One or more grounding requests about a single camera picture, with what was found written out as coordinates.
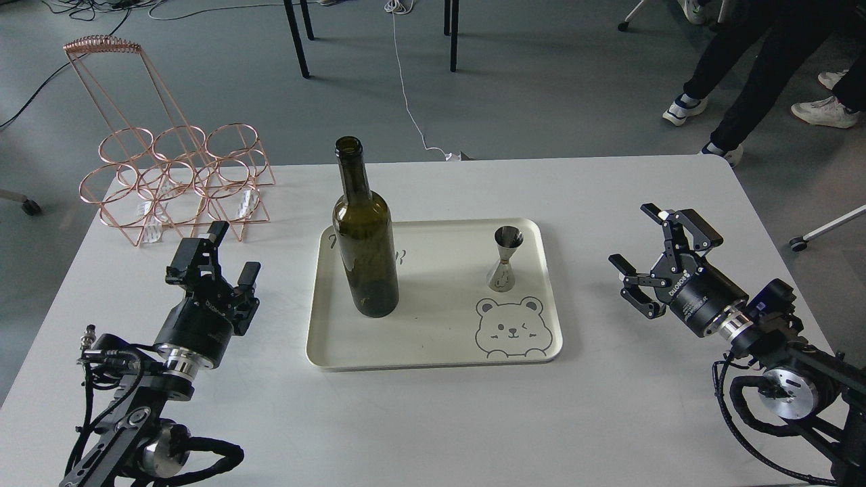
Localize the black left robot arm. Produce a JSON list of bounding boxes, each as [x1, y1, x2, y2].
[[61, 220, 260, 486]]

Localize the office chair caster left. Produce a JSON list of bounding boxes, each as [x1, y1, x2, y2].
[[0, 189, 41, 216]]

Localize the white floor cable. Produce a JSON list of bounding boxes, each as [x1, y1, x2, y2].
[[384, 0, 463, 162]]

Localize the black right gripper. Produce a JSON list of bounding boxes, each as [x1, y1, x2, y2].
[[608, 203, 748, 337]]

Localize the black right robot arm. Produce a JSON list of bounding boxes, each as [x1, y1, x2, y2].
[[609, 203, 865, 486]]

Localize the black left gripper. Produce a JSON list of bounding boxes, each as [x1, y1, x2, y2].
[[154, 220, 262, 368]]

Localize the person in black trousers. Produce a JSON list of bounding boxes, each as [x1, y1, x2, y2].
[[662, 1, 856, 167]]

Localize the white chair base leg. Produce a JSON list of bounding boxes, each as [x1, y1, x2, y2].
[[616, 0, 647, 32]]

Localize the dark green wine bottle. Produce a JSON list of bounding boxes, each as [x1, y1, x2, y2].
[[333, 136, 399, 318]]

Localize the copper wire wine rack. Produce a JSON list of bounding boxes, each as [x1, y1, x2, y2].
[[63, 34, 276, 247]]

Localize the office chair caster right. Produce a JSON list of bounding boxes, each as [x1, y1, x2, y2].
[[788, 204, 866, 252]]

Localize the cream bear serving tray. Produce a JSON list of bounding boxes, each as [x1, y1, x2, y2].
[[306, 218, 562, 372]]

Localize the black table legs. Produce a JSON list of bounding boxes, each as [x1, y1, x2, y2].
[[282, 0, 461, 79]]

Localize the steel double jigger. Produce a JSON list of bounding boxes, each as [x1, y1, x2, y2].
[[486, 225, 524, 292]]

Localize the office chair caster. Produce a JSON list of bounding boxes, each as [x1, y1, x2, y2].
[[0, 189, 41, 216], [788, 204, 866, 252]]

